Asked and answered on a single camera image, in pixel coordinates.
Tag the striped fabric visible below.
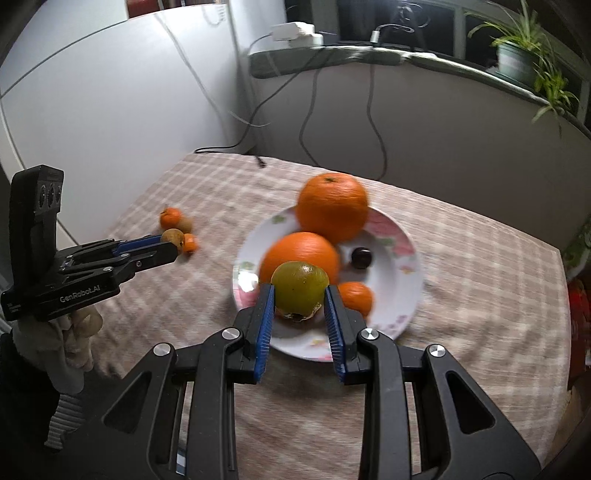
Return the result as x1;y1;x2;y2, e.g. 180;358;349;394
45;394;84;449

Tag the small mandarin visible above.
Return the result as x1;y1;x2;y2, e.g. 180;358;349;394
338;282;374;318

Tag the plaid beige tablecloth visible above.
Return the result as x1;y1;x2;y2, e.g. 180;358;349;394
93;154;570;479

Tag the black cable on table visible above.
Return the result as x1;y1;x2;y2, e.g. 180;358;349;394
193;45;339;169

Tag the green round fruit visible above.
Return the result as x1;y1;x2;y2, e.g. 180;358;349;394
270;261;329;321

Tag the white power strip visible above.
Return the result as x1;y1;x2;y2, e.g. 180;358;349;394
270;22;324;48

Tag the gloved left hand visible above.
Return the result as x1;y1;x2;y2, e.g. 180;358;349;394
10;306;103;395

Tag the white cable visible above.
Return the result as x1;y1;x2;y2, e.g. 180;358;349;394
154;13;279;129

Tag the black hanging cable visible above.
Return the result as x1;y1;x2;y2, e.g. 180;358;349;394
297;64;325;167

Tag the dark plum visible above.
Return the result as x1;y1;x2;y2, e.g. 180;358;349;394
351;247;373;270

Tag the small brown longan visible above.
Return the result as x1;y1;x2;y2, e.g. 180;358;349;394
175;216;193;234

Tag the large oval orange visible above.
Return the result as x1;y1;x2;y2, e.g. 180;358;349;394
259;232;341;284

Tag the small orange kumquat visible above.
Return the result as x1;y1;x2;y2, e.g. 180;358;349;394
182;233;199;255

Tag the red white jar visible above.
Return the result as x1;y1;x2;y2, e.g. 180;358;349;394
126;0;160;18

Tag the green snack bag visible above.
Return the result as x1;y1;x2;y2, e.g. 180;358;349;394
562;231;590;282

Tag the mandarin with stem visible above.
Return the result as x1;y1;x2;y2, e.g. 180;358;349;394
159;207;182;231

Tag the floral white plate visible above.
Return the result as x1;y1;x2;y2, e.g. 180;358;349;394
232;207;424;363

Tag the ring light cable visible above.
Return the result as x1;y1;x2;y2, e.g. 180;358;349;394
365;22;417;181

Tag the grey sill cloth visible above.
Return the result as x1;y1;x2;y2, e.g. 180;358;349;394
249;47;585;137

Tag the potted spider plant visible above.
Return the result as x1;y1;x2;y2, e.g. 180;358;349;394
467;0;579;137

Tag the red box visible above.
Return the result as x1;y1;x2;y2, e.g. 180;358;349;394
568;277;590;386

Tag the large round orange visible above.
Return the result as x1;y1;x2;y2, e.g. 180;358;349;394
294;172;370;244

